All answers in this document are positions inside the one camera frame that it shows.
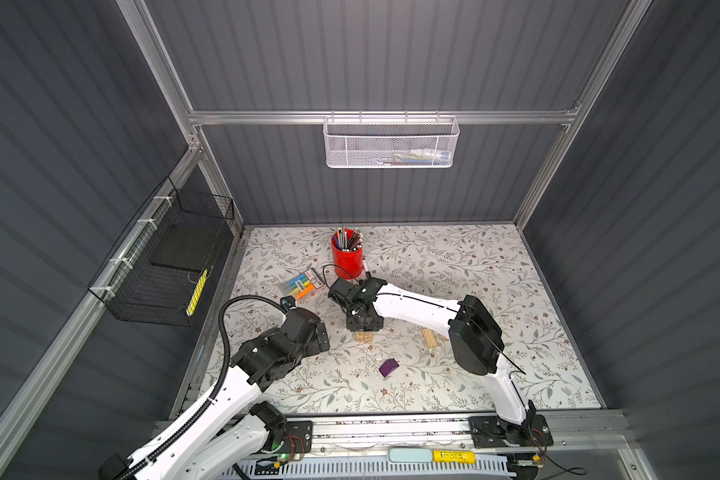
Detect black wire basket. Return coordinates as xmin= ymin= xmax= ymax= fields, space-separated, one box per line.
xmin=89 ymin=181 xmax=236 ymax=327

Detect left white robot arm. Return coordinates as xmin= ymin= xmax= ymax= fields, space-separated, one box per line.
xmin=98 ymin=307 xmax=330 ymax=479

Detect markers in white basket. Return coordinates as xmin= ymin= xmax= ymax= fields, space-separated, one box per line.
xmin=374 ymin=149 xmax=452 ymax=168

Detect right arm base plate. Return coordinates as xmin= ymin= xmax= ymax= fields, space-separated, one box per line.
xmin=468 ymin=412 xmax=554 ymax=448

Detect purple block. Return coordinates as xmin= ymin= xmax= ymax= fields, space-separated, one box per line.
xmin=378 ymin=358 xmax=400 ymax=378

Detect yellow marker in basket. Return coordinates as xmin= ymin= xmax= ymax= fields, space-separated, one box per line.
xmin=185 ymin=269 xmax=209 ymax=317

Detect red pen cup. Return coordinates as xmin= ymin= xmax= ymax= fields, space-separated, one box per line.
xmin=331 ymin=237 xmax=364 ymax=280

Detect white wire basket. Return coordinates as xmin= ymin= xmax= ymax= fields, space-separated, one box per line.
xmin=322 ymin=115 xmax=460 ymax=169

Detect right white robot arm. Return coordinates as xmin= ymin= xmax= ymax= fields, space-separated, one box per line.
xmin=328 ymin=277 xmax=536 ymax=428

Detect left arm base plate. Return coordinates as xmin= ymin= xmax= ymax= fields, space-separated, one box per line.
xmin=272 ymin=420 xmax=314 ymax=458

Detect ridged wood block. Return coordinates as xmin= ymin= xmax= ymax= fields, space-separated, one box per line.
xmin=422 ymin=329 xmax=438 ymax=349

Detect black corrugated cable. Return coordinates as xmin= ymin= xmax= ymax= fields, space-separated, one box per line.
xmin=113 ymin=295 xmax=289 ymax=480

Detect pens in cup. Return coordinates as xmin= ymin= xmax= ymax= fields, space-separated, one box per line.
xmin=332 ymin=227 xmax=362 ymax=252

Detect colourful crayon box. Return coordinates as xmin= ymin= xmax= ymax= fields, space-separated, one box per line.
xmin=281 ymin=268 xmax=325 ymax=300

